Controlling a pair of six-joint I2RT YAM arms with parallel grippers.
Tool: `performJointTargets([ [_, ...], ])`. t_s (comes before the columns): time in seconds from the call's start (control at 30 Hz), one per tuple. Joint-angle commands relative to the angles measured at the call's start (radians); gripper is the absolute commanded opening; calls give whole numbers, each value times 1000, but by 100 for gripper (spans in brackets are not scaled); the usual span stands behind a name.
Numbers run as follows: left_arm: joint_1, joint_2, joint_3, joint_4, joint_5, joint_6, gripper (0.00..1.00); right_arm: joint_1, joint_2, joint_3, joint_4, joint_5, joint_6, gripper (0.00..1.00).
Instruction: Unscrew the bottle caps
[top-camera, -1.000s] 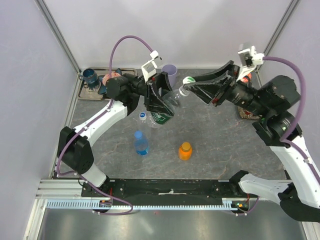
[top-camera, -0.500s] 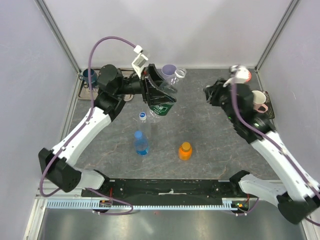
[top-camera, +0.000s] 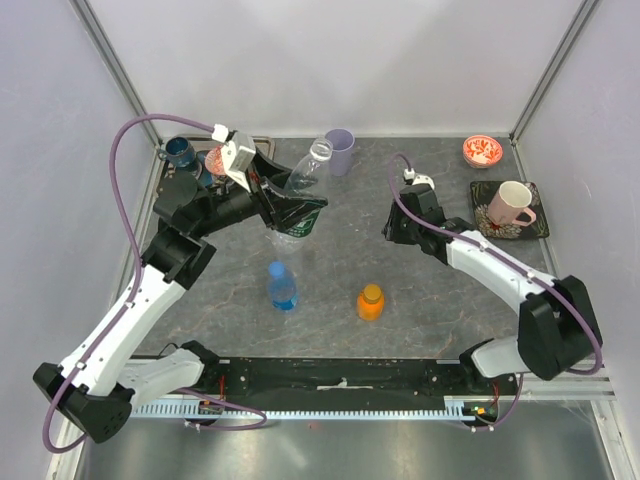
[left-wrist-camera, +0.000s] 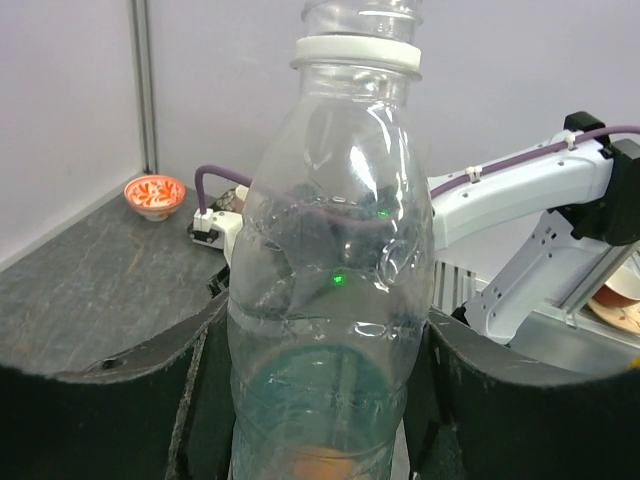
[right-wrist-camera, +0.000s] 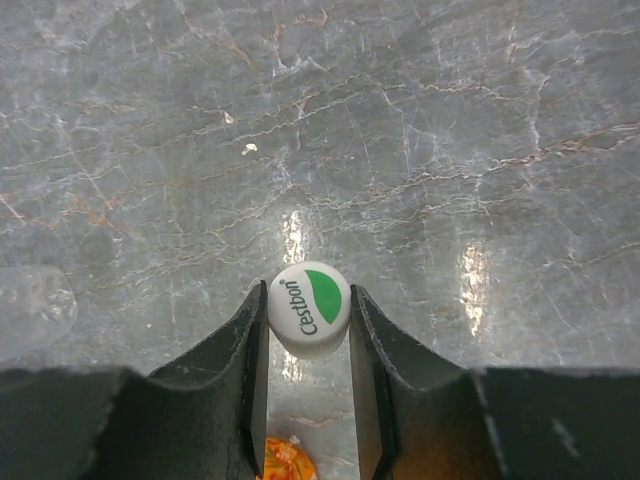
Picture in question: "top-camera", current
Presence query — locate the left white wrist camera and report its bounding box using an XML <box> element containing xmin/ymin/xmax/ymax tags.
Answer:
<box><xmin>221</xmin><ymin>132</ymin><xmax>256</xmax><ymax>192</ymax></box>

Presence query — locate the red white floral bowl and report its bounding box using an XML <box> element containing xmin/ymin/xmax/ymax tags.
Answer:
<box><xmin>462</xmin><ymin>135</ymin><xmax>503</xmax><ymax>169</ymax></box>

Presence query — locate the dark floral square plate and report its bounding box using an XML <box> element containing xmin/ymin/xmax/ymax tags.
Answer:
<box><xmin>470</xmin><ymin>181</ymin><xmax>550</xmax><ymax>240</ymax></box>

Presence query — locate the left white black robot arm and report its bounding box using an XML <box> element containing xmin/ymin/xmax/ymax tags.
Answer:
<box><xmin>33</xmin><ymin>145</ymin><xmax>328</xmax><ymax>443</ymax></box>

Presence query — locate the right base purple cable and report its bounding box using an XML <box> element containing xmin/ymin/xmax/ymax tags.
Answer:
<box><xmin>449</xmin><ymin>374</ymin><xmax>525</xmax><ymax>433</ymax></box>

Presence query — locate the metal tray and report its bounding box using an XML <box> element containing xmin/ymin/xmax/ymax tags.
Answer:
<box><xmin>162</xmin><ymin>133</ymin><xmax>275</xmax><ymax>188</ymax></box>

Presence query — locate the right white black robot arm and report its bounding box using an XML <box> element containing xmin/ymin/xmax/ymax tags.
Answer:
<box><xmin>383</xmin><ymin>183</ymin><xmax>603</xmax><ymax>394</ymax></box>

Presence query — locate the red patterned bowl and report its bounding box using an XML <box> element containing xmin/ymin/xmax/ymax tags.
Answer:
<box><xmin>204</xmin><ymin>146</ymin><xmax>226</xmax><ymax>177</ymax></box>

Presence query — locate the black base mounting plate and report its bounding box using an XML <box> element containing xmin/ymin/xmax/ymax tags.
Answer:
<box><xmin>194</xmin><ymin>357</ymin><xmax>517</xmax><ymax>411</ymax></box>

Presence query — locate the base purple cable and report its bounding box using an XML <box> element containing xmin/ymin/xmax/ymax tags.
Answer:
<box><xmin>449</xmin><ymin>374</ymin><xmax>525</xmax><ymax>433</ymax></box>
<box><xmin>174</xmin><ymin>385</ymin><xmax>268</xmax><ymax>433</ymax></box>

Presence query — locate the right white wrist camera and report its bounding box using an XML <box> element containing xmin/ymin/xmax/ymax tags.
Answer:
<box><xmin>403</xmin><ymin>168</ymin><xmax>435</xmax><ymax>190</ymax></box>

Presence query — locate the lavender plastic cup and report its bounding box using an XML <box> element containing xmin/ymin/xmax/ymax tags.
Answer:
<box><xmin>325</xmin><ymin>128</ymin><xmax>355</xmax><ymax>177</ymax></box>

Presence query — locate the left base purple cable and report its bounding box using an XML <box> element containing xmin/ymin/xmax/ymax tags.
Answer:
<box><xmin>174</xmin><ymin>385</ymin><xmax>268</xmax><ymax>433</ymax></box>

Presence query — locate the blue star-shaped dish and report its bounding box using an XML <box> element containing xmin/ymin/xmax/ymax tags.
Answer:
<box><xmin>196</xmin><ymin>149</ymin><xmax>227</xmax><ymax>187</ymax></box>

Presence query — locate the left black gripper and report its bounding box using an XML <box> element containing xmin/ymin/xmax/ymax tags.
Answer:
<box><xmin>193</xmin><ymin>146</ymin><xmax>329</xmax><ymax>237</ymax></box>

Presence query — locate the dark blue teacup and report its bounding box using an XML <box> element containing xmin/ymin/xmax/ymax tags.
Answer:
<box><xmin>158</xmin><ymin>136</ymin><xmax>195</xmax><ymax>168</ymax></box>

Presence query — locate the blue water bottle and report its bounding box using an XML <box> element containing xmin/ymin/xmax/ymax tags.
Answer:
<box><xmin>267</xmin><ymin>261</ymin><xmax>298</xmax><ymax>311</ymax></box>

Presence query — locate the orange juice bottle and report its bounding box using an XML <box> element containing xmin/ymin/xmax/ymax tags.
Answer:
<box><xmin>356</xmin><ymin>283</ymin><xmax>385</xmax><ymax>321</ymax></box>

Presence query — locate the pink white mug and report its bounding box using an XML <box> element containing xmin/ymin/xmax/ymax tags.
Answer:
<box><xmin>487</xmin><ymin>181</ymin><xmax>537</xmax><ymax>227</ymax></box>

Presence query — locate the clear plastic bottle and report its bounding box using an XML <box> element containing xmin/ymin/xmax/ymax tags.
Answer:
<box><xmin>271</xmin><ymin>137</ymin><xmax>333</xmax><ymax>257</ymax></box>

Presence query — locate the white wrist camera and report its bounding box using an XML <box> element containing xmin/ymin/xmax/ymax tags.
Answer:
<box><xmin>403</xmin><ymin>168</ymin><xmax>435</xmax><ymax>190</ymax></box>
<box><xmin>221</xmin><ymin>132</ymin><xmax>256</xmax><ymax>192</ymax></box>

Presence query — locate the slotted cable duct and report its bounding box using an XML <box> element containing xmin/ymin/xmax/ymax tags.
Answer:
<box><xmin>131</xmin><ymin>396</ymin><xmax>475</xmax><ymax>421</ymax></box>

